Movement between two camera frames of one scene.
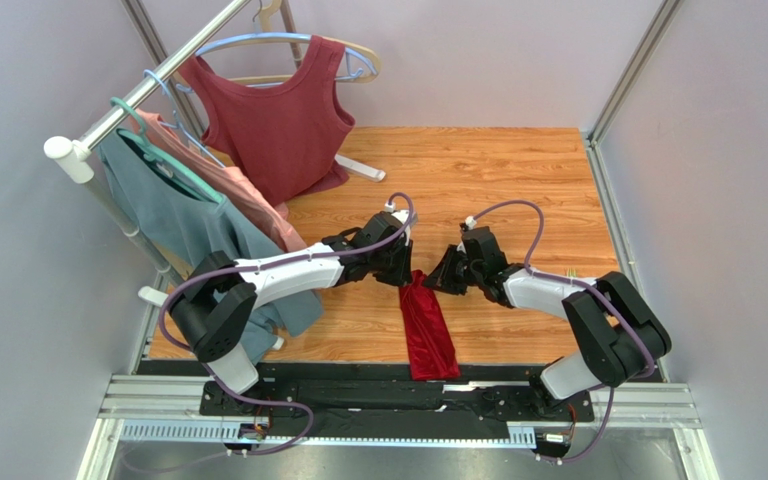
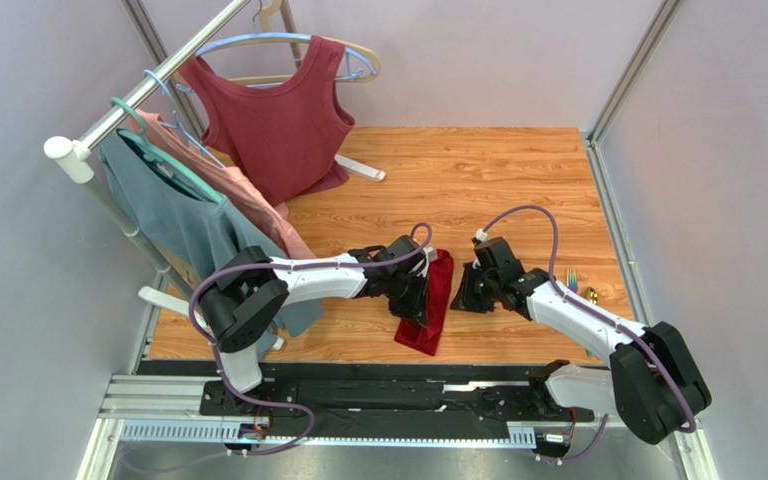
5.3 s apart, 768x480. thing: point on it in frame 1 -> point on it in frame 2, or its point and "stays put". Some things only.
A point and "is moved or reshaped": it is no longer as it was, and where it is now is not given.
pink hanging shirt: x=231 y=183 stays put
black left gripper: x=402 y=275 -> x=416 y=309
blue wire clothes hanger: x=178 y=125 stays put
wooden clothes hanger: x=274 y=5 stays put
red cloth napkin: x=431 y=350 is moved or reshaped
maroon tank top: x=288 y=142 stays put
